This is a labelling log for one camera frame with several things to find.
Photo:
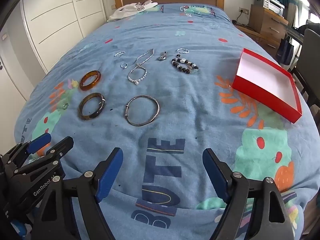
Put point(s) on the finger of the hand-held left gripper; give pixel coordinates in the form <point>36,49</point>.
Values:
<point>56,152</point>
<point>37,142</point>

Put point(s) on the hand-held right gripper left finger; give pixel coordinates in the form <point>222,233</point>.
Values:
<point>110,172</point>

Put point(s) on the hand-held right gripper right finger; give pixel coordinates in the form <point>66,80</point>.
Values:
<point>215,175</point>

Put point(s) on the dark brown bangle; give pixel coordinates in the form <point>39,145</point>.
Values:
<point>83,115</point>

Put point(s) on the amber bangle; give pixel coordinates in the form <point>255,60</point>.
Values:
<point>83,86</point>

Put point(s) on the thin silver bangle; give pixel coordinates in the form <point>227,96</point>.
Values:
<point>157,108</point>

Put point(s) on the red shallow box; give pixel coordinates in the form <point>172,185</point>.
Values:
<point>265,80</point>

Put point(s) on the silver pendant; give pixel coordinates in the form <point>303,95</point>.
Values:
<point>162,56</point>

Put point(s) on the blue printed blanket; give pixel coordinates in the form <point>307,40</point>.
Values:
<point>180,110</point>

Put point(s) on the white door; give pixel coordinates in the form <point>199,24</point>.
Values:
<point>12,67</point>

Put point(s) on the white wardrobe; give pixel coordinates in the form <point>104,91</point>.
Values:
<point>62,17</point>

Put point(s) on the low wooden nightstand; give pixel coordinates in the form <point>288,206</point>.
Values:
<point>262,41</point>

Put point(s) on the dark blue bag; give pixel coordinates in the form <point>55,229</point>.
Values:
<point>285,51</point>

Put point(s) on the grey office chair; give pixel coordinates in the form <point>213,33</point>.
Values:
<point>312,62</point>

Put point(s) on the white garment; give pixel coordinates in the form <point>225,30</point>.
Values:
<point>130,11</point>

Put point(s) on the wooden chest of drawers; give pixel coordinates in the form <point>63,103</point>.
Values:
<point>267,22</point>

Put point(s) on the glass desk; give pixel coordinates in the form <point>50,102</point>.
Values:
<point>295,31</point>

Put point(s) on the black backpack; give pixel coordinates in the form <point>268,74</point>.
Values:
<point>311,28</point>

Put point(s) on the white printer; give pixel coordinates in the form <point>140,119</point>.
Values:
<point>268,3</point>

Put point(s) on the wall socket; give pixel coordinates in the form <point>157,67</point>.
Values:
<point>243,10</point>

